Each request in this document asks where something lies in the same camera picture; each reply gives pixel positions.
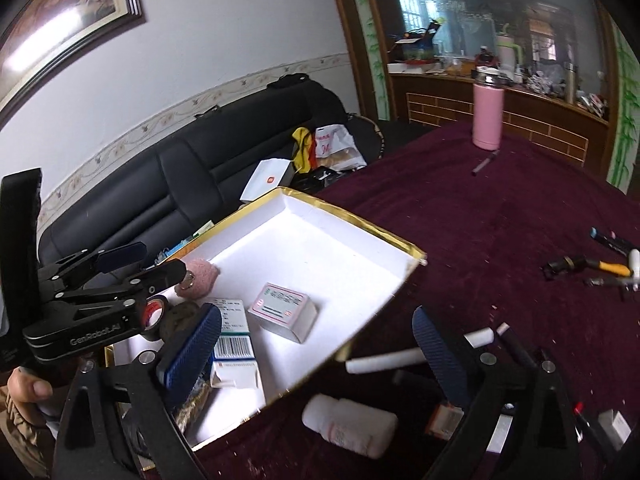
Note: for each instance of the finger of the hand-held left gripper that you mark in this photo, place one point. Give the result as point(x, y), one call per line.
point(155, 275)
point(120, 256)

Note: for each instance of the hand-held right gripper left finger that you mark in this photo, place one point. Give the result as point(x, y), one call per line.
point(195, 350)

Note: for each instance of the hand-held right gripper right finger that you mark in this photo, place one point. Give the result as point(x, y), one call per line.
point(440, 355)

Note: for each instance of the blue white medicine box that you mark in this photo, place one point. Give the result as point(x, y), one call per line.
point(235, 320)

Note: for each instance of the black marker grey cap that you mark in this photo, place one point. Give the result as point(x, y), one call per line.
point(517, 350)

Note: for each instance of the small white medicine box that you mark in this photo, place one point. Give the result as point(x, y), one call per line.
point(280, 310)

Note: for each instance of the white cloth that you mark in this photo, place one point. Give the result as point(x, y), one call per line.
point(350, 425)

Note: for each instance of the white box tray gold rim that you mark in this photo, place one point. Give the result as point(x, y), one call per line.
point(320, 260)

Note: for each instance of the black marker red caps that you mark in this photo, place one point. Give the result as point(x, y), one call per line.
point(595, 430)

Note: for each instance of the white staple box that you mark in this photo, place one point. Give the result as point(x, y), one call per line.
point(615, 425)

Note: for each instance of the person's left hand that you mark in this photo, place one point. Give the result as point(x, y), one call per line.
point(32, 385)

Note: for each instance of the blue packet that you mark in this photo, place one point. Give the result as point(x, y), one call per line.
point(172, 255)

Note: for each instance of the black tape roll red core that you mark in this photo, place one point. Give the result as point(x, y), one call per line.
point(156, 331)

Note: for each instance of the pink powder puff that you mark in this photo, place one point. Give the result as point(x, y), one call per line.
point(202, 272)

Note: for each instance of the green white carton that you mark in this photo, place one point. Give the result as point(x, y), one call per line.
point(204, 230)

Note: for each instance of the black leather sofa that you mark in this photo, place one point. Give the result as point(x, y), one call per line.
point(150, 185)

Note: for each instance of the white flat box orange logo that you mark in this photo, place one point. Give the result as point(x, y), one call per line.
point(265, 180)

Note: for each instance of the person's brown trousers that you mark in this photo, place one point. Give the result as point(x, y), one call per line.
point(20, 440)

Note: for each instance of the black pen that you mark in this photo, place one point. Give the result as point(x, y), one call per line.
point(605, 282)

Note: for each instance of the yellow pen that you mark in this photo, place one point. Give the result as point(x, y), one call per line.
point(610, 267)

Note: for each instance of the yellow cloth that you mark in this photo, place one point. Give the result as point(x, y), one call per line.
point(302, 147)

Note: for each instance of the grey pen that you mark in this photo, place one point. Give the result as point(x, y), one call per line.
point(484, 165)

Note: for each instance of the black marker blue cap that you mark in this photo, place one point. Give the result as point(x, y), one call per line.
point(612, 242)

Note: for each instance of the small white plastic object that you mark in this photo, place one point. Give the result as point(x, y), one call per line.
point(635, 265)

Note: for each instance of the white plastic bag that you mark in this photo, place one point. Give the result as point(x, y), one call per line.
point(335, 142)

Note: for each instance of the pink thermos bottle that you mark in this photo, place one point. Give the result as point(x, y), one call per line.
point(487, 115)

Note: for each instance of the steel thermos flask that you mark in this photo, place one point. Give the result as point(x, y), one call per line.
point(571, 85)

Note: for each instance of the dark bottle red cap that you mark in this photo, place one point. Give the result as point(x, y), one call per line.
point(485, 57)

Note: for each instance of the framed wall picture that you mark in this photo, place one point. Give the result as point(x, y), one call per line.
point(60, 20)

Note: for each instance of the bamboo print wall panel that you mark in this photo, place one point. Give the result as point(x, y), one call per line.
point(372, 50)
point(625, 125)

